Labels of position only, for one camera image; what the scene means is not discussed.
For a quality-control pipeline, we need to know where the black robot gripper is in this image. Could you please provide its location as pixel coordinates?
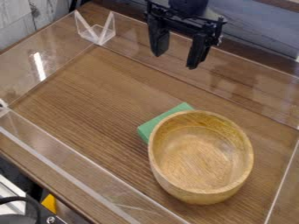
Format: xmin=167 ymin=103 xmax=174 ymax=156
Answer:
xmin=145 ymin=0 xmax=229 ymax=69

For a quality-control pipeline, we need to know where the green rectangular block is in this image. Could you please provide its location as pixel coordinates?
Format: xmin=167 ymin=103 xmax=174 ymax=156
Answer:
xmin=137 ymin=101 xmax=195 ymax=145

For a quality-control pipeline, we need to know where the brown wooden bowl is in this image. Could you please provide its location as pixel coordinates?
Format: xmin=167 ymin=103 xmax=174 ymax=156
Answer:
xmin=149 ymin=110 xmax=256 ymax=205

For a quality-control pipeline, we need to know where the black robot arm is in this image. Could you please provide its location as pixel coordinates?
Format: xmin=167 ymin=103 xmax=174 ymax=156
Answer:
xmin=145 ymin=0 xmax=228 ymax=69

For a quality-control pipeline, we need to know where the yellow sticker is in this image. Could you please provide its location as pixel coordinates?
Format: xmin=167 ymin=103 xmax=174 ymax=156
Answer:
xmin=42 ymin=194 xmax=58 ymax=214

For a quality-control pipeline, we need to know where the clear acrylic corner bracket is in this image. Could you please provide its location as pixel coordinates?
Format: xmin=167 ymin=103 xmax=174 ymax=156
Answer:
xmin=74 ymin=11 xmax=117 ymax=46

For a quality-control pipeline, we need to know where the clear acrylic front wall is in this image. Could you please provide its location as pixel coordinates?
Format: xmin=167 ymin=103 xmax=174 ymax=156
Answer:
xmin=0 ymin=100 xmax=190 ymax=224

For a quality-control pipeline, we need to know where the black cable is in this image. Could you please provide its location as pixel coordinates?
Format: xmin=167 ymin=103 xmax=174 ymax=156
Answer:
xmin=0 ymin=195 xmax=43 ymax=224

